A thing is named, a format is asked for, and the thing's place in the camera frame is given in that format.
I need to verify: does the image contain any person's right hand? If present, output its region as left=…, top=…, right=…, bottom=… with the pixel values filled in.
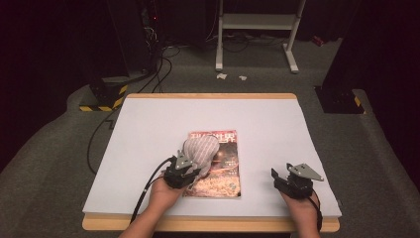
left=279, top=189, right=320, bottom=230

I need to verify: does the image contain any white metal stand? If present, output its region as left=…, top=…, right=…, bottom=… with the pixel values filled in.
left=215, top=0, right=307, bottom=74

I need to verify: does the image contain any long black floor cable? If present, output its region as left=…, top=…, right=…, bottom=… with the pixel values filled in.
left=86, top=108, right=121, bottom=176

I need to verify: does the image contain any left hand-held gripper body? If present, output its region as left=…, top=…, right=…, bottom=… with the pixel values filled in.
left=163, top=150, right=201, bottom=190

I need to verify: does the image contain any black equipment rack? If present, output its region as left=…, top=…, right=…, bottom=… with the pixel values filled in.
left=105, top=0, right=166, bottom=74

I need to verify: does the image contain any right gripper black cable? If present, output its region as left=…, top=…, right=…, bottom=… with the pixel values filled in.
left=308, top=187, right=324, bottom=233

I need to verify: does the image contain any black floor cable bundle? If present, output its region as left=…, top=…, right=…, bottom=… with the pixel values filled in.
left=137, top=45, right=182, bottom=94

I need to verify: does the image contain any red cover magazine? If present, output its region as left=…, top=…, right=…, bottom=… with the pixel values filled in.
left=181, top=129, right=243, bottom=199

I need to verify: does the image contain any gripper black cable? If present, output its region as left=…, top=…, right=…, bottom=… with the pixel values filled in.
left=130, top=156, right=176, bottom=224
left=308, top=187, right=324, bottom=233

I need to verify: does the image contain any black base with yellow stripes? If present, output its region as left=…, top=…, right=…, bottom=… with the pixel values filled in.
left=314, top=85, right=368, bottom=115
left=78, top=76, right=129, bottom=113

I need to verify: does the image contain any person's left hand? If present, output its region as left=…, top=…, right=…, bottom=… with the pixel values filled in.
left=148, top=178, right=188, bottom=215

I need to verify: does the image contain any striped beige cloth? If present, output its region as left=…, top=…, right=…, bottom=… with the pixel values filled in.
left=181, top=134, right=222, bottom=180

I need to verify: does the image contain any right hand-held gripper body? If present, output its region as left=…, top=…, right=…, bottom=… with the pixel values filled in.
left=273, top=162, right=325, bottom=200

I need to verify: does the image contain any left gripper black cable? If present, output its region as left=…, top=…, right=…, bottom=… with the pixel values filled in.
left=130, top=156, right=176, bottom=224

